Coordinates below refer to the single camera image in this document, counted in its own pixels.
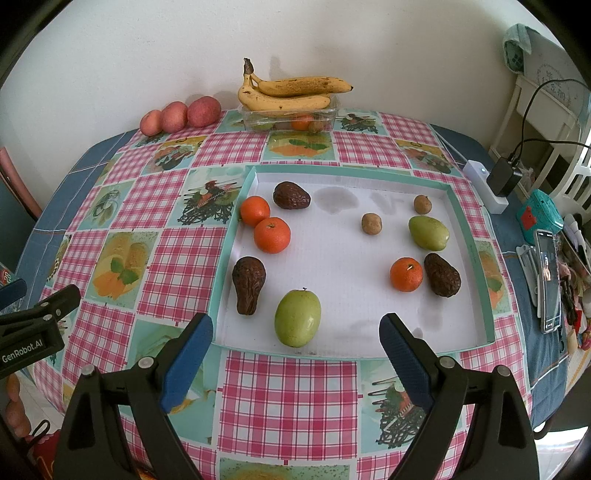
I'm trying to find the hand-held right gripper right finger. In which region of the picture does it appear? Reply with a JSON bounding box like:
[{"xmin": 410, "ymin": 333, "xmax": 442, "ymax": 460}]
[{"xmin": 379, "ymin": 312, "xmax": 541, "ymax": 480}]

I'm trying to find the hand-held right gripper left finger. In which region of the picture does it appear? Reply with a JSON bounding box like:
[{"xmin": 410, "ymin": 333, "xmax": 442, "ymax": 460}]
[{"xmin": 53, "ymin": 313, "xmax": 214, "ymax": 480}]

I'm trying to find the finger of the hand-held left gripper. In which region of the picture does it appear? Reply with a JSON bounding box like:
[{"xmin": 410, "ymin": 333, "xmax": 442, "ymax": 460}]
[
  {"xmin": 0, "ymin": 278, "xmax": 27, "ymax": 309},
  {"xmin": 25, "ymin": 284, "xmax": 81, "ymax": 324}
]

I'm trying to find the orange tangerine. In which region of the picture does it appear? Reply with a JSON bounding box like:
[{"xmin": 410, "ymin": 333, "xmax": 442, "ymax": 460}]
[
  {"xmin": 253, "ymin": 217, "xmax": 292, "ymax": 254},
  {"xmin": 390, "ymin": 257, "xmax": 424, "ymax": 292},
  {"xmin": 240, "ymin": 196, "xmax": 271, "ymax": 227}
]

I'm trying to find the dark brown avocado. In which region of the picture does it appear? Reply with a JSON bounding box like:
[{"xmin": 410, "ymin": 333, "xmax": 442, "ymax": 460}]
[
  {"xmin": 272, "ymin": 181, "xmax": 311, "ymax": 210},
  {"xmin": 423, "ymin": 252, "xmax": 462, "ymax": 297},
  {"xmin": 232, "ymin": 256, "xmax": 267, "ymax": 317}
]

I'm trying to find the white tray with teal rim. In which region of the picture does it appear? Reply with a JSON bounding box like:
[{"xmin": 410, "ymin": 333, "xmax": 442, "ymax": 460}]
[{"xmin": 209, "ymin": 164, "xmax": 496, "ymax": 358}]

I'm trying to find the person's left hand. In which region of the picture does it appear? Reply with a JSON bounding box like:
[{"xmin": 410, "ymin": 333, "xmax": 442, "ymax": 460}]
[{"xmin": 4, "ymin": 371, "xmax": 31, "ymax": 439}]

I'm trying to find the pink checked printed tablecloth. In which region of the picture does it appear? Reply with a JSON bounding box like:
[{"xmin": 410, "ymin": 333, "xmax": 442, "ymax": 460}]
[{"xmin": 28, "ymin": 108, "xmax": 534, "ymax": 480}]

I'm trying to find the pink chair back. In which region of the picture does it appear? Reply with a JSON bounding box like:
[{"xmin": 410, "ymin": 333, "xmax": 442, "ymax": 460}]
[{"xmin": 0, "ymin": 147, "xmax": 43, "ymax": 220}]

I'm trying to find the smartphone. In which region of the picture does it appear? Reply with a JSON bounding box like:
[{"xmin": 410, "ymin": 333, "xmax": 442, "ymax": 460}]
[{"xmin": 533, "ymin": 229, "xmax": 563, "ymax": 334}]

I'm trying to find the white power strip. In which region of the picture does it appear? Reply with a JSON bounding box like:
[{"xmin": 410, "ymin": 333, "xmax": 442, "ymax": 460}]
[{"xmin": 463, "ymin": 159, "xmax": 509, "ymax": 214}]

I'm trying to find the teal pouch with red label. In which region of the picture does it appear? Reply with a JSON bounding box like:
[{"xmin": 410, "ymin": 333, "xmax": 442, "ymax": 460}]
[{"xmin": 516, "ymin": 189, "xmax": 564, "ymax": 241}]

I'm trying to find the black charger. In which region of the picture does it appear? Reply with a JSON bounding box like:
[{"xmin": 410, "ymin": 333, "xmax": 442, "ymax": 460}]
[{"xmin": 488, "ymin": 157, "xmax": 523, "ymax": 197}]

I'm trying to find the clear plastic container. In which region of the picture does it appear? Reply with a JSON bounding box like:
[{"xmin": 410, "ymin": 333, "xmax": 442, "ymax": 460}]
[{"xmin": 237, "ymin": 95, "xmax": 341, "ymax": 134}]

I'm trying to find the white chair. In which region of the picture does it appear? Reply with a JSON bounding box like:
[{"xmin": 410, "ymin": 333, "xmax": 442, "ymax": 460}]
[{"xmin": 488, "ymin": 74, "xmax": 591, "ymax": 222}]

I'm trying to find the banana bunch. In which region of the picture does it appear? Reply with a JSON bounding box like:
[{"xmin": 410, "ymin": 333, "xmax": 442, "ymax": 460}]
[{"xmin": 238, "ymin": 58, "xmax": 354, "ymax": 113}]

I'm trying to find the teal patterned cloth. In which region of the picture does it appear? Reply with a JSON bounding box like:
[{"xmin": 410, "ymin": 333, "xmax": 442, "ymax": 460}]
[{"xmin": 502, "ymin": 23, "xmax": 533, "ymax": 73}]

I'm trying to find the white printed cushion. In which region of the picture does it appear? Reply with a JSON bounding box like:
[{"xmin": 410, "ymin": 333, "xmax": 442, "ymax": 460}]
[{"xmin": 522, "ymin": 28, "xmax": 591, "ymax": 125}]

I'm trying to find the white power cable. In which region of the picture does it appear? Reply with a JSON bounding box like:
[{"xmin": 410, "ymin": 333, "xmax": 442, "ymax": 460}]
[{"xmin": 434, "ymin": 129, "xmax": 467, "ymax": 164}]

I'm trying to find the black charger cable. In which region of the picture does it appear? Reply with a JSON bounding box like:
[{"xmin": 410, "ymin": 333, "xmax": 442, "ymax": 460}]
[{"xmin": 505, "ymin": 78, "xmax": 591, "ymax": 169}]

